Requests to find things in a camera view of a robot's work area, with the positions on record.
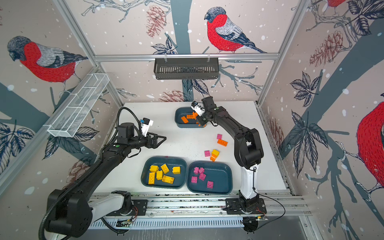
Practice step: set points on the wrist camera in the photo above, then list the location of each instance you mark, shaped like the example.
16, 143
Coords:
197, 108
145, 125

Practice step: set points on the black hanging wire basket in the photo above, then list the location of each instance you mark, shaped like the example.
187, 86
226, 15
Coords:
186, 69

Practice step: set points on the aluminium mounting rail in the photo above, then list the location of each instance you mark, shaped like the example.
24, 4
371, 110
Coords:
195, 205

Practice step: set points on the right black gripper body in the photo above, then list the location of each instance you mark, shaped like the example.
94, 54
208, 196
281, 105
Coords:
204, 118

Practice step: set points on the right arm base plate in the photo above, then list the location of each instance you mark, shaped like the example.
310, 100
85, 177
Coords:
240, 206

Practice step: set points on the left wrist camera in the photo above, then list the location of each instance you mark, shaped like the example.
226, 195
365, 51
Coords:
145, 125

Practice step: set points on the near left teal bin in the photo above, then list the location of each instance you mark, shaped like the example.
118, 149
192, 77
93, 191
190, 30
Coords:
171, 162

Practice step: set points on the yellow long lego brick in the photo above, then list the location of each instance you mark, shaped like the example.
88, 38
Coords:
168, 179
152, 178

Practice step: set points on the near right teal bin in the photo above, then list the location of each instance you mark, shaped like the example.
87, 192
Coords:
220, 174

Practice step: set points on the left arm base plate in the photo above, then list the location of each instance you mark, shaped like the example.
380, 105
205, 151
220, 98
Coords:
132, 208

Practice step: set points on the yellow square lego brick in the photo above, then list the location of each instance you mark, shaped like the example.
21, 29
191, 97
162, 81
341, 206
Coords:
176, 170

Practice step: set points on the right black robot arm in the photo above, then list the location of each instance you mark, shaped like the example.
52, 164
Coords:
248, 149

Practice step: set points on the white mesh wall shelf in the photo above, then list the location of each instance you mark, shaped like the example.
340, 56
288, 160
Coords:
81, 102

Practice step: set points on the teal bin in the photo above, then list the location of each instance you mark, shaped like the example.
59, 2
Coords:
171, 162
183, 112
220, 174

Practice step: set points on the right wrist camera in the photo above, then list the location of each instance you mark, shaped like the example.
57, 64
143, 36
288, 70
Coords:
197, 108

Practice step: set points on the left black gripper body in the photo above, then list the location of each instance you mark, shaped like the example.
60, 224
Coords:
145, 141

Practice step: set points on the yellow tall lego brick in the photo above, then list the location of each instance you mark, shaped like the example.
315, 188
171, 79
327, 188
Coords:
159, 175

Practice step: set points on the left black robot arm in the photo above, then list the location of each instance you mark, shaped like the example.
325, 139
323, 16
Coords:
69, 212

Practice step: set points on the far teal bin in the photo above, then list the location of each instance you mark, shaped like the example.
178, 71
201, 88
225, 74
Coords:
183, 112

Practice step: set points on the yellow small lego brick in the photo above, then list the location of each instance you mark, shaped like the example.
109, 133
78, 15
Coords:
215, 153

